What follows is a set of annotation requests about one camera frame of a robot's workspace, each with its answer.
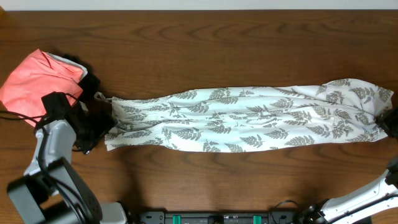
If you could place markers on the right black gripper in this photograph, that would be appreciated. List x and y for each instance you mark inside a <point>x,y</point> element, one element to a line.
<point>388,122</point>

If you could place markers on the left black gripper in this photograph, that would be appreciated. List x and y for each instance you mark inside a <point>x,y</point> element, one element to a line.
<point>101,127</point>

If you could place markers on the black garment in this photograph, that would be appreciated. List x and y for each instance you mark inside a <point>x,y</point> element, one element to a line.
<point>89,83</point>

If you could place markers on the white fern print dress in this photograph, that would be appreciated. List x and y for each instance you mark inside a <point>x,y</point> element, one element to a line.
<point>254,118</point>

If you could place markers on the pink garment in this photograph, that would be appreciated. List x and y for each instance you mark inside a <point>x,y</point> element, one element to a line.
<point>39,74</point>

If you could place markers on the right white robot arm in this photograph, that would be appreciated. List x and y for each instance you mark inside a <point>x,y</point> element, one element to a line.
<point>375,197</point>

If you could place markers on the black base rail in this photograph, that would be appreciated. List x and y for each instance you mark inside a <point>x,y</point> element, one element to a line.
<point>286,212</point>

